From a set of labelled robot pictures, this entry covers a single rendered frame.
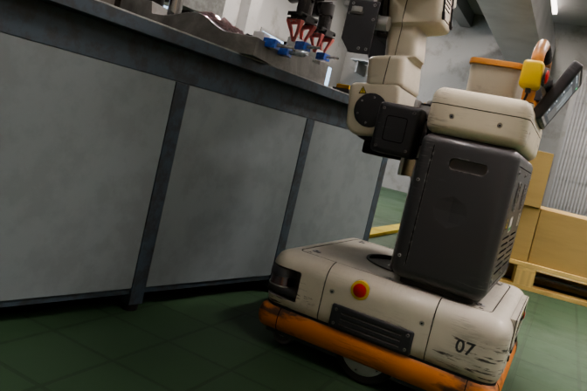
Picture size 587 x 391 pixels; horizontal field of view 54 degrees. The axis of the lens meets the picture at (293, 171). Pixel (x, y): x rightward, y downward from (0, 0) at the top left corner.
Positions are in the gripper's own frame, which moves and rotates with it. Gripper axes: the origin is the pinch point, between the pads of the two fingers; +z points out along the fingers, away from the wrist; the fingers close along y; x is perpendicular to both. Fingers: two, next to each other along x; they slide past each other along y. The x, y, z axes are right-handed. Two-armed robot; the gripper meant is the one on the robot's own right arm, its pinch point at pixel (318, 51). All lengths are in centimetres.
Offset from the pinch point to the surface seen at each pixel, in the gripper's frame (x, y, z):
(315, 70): 13.4, 17.1, 10.3
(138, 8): -16, 76, 7
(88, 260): 14, 98, 80
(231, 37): 16, 66, 11
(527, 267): 56, -178, 82
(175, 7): -61, 26, -8
